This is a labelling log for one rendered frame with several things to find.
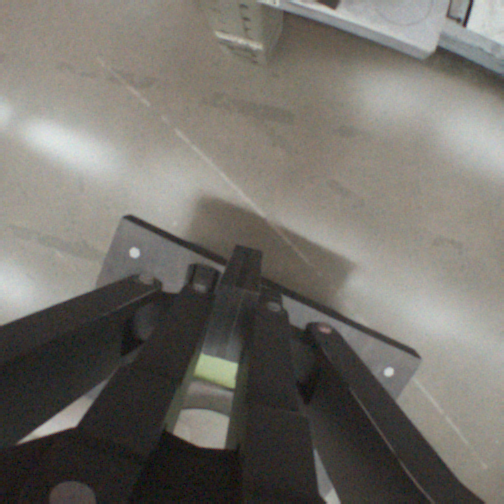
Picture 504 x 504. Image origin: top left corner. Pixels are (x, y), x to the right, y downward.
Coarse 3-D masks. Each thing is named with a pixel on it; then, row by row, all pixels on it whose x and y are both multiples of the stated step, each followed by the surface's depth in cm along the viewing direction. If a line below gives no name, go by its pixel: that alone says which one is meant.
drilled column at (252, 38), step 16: (208, 0) 49; (224, 0) 48; (240, 0) 46; (208, 16) 56; (224, 16) 54; (240, 16) 52; (256, 16) 50; (272, 16) 57; (224, 32) 63; (240, 32) 60; (256, 32) 57; (272, 32) 64; (224, 48) 72; (240, 48) 69; (256, 48) 66; (272, 48) 73; (256, 64) 77
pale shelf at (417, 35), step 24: (264, 0) 36; (288, 0) 35; (312, 0) 35; (360, 0) 34; (384, 0) 34; (408, 0) 34; (432, 0) 34; (336, 24) 37; (360, 24) 35; (384, 24) 35; (408, 24) 34; (432, 24) 34; (408, 48) 36; (432, 48) 35
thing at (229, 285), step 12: (240, 252) 19; (228, 264) 17; (240, 264) 17; (228, 276) 15; (240, 276) 16; (228, 288) 14; (216, 300) 14; (228, 300) 14; (216, 312) 14; (228, 312) 14; (216, 324) 14; (228, 324) 14; (216, 336) 15; (204, 348) 15; (216, 348) 15
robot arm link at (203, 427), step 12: (192, 408) 53; (180, 420) 50; (192, 420) 50; (204, 420) 50; (216, 420) 51; (228, 420) 52; (180, 432) 46; (192, 432) 47; (204, 432) 47; (216, 432) 48; (204, 444) 45; (216, 444) 46
